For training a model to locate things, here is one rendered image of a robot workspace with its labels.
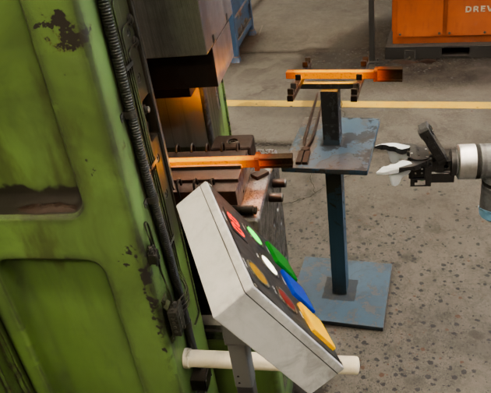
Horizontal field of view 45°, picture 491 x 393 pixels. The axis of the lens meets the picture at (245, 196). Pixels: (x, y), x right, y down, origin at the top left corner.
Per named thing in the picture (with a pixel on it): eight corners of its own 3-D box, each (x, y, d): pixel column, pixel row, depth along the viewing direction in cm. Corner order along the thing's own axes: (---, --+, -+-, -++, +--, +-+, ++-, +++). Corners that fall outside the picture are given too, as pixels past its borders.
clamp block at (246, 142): (256, 152, 184) (254, 133, 181) (252, 166, 177) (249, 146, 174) (219, 154, 187) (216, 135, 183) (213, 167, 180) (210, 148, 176)
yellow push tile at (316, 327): (321, 320, 112) (300, 300, 108) (336, 348, 106) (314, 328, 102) (313, 326, 113) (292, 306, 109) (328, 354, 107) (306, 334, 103)
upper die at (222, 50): (234, 56, 155) (228, 19, 150) (218, 86, 139) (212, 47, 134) (85, 65, 164) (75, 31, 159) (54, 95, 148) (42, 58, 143)
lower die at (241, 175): (250, 172, 174) (246, 146, 170) (238, 211, 158) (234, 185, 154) (116, 175, 183) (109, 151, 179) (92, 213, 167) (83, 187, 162)
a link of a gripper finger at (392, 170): (383, 193, 151) (413, 182, 154) (383, 174, 148) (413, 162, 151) (376, 188, 154) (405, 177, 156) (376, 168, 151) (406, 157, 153)
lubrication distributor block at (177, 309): (191, 327, 150) (181, 286, 143) (185, 345, 145) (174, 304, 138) (178, 327, 151) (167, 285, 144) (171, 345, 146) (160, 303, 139)
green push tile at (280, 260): (287, 258, 129) (267, 239, 125) (299, 280, 123) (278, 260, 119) (281, 264, 129) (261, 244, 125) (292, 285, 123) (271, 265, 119)
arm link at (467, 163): (478, 154, 146) (472, 136, 154) (457, 155, 147) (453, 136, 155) (475, 185, 151) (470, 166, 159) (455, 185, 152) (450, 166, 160)
